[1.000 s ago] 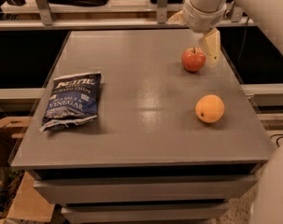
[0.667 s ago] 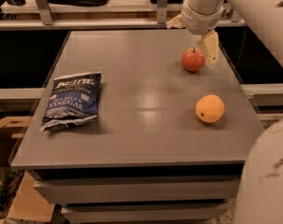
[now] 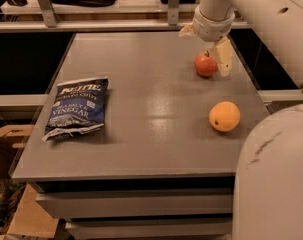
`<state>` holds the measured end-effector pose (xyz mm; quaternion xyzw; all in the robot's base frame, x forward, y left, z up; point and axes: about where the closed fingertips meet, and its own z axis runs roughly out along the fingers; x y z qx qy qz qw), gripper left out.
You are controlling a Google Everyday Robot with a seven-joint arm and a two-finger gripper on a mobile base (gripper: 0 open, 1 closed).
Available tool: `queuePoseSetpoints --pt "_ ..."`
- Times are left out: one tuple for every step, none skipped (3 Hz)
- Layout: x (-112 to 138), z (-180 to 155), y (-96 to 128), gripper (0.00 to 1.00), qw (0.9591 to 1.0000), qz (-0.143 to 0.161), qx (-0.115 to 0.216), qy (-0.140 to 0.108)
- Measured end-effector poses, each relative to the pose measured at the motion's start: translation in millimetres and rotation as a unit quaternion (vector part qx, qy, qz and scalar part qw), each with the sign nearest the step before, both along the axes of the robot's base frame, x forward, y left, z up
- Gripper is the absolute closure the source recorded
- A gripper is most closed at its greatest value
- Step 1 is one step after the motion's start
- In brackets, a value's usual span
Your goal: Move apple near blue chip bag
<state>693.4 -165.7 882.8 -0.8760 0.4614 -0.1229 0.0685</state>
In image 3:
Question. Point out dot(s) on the grey upper drawer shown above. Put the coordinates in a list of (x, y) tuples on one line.
[(115, 204)]

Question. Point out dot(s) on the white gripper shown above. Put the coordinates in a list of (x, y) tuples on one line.
[(211, 28)]

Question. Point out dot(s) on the metal frame post middle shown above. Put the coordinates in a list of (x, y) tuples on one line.
[(173, 12)]

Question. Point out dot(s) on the blue chip bag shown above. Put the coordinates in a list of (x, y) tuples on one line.
[(78, 108)]

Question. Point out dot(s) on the metal frame post left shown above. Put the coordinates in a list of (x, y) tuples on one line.
[(48, 14)]

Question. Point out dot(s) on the grey lower drawer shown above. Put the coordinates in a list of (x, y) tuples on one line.
[(133, 229)]

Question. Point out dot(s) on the grey drawer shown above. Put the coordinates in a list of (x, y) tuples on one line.
[(133, 229), (115, 204)]

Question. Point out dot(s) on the black computer mouse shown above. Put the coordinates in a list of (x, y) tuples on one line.
[(18, 3)]

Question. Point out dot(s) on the red apple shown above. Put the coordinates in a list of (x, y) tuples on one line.
[(205, 65)]

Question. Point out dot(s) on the orange fruit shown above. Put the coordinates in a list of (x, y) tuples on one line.
[(224, 116)]

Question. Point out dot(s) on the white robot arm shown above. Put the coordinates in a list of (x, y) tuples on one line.
[(268, 189)]

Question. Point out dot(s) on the cardboard box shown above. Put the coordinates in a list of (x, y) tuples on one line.
[(21, 217)]

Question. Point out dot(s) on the metal frame post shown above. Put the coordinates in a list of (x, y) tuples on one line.
[(173, 12), (48, 14)]

